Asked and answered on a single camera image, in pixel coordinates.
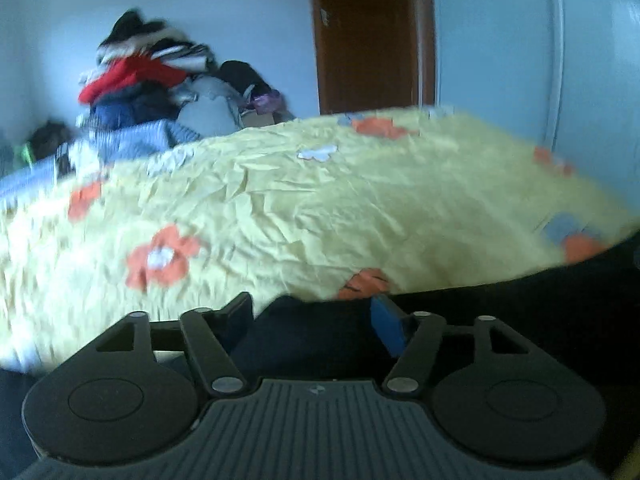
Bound black pants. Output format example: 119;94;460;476
1;236;639;479

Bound yellow floral bedspread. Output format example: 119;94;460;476
1;108;639;373

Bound blue striped bed sheet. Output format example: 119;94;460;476
1;119;202;211

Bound black bag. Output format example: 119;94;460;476
28;120;75;160

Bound pile of clothes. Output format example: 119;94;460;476
76;9;294;138

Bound brown wooden door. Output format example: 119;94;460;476
311;0;436;115

